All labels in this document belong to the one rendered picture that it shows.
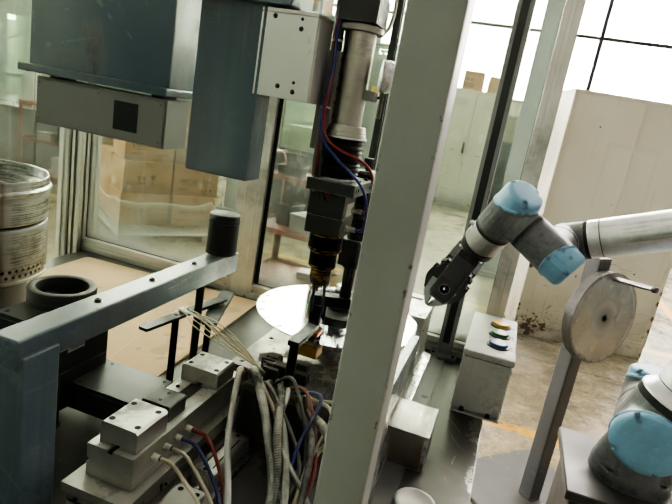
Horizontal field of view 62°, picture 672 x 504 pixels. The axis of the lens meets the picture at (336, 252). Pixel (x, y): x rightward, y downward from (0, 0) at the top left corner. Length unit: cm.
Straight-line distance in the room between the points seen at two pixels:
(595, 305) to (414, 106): 175
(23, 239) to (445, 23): 105
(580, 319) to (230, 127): 147
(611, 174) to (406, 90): 379
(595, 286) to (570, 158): 210
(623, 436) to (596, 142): 317
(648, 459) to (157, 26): 107
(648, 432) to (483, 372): 36
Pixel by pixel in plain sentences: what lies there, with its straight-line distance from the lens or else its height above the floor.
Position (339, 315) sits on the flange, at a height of 96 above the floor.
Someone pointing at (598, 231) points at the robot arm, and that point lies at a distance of 117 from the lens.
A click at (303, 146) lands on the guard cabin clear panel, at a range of 162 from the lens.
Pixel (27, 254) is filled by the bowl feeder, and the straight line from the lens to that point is 131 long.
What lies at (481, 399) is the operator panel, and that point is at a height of 79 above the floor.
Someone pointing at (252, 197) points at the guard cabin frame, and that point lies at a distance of 167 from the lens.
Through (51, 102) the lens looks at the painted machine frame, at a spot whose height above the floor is 127.
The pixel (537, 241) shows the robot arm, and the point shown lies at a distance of 105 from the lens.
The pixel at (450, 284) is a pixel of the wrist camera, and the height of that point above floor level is 106.
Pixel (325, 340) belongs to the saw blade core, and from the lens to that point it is 102.
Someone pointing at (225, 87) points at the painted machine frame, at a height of 135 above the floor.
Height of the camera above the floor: 136
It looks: 15 degrees down
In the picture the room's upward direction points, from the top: 10 degrees clockwise
